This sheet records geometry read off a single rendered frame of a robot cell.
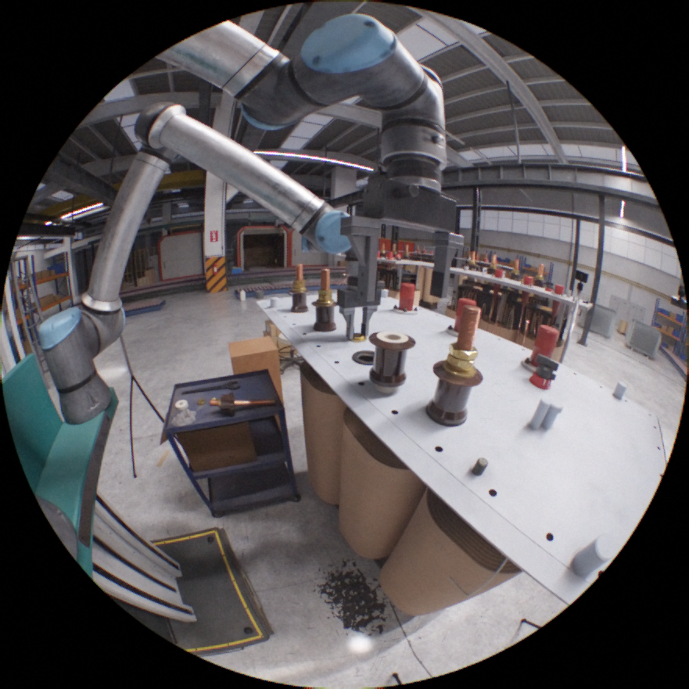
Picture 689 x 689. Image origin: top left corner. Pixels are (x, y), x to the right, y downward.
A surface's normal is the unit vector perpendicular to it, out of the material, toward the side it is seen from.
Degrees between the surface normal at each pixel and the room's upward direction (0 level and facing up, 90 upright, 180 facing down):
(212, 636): 0
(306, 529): 0
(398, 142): 90
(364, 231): 90
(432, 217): 90
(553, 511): 0
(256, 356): 90
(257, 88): 150
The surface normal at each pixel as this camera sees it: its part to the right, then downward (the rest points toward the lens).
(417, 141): -0.17, 0.37
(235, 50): 0.52, 0.74
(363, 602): 0.04, -0.92
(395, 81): 0.43, 0.90
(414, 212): 0.43, 0.36
